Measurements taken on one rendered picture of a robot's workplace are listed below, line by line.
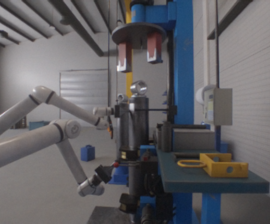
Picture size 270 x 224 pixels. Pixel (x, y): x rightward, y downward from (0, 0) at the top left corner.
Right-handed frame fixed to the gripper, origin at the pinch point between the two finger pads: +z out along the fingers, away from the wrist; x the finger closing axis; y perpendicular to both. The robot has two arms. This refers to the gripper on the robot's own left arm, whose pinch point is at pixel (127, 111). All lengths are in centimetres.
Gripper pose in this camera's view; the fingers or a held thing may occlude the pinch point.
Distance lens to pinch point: 164.4
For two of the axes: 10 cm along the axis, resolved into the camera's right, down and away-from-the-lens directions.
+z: 9.6, 0.0, 2.9
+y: 2.9, 0.1, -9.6
